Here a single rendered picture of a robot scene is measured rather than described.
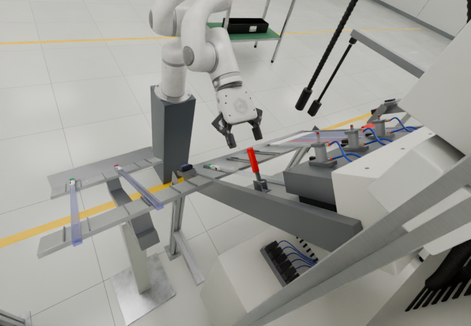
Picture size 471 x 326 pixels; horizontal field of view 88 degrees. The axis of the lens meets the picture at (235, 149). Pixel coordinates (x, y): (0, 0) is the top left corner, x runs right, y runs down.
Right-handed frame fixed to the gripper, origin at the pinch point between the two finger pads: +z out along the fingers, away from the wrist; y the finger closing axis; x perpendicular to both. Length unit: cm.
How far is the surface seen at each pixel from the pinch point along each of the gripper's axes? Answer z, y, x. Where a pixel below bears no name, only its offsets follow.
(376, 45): -10.4, 17.0, -31.7
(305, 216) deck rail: 15.6, -10.0, -26.3
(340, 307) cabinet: 64, 20, 4
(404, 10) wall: -242, 871, 280
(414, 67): -3.5, 17.0, -36.9
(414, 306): 33.8, -0.9, -34.6
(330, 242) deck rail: 19.5, -10.0, -30.2
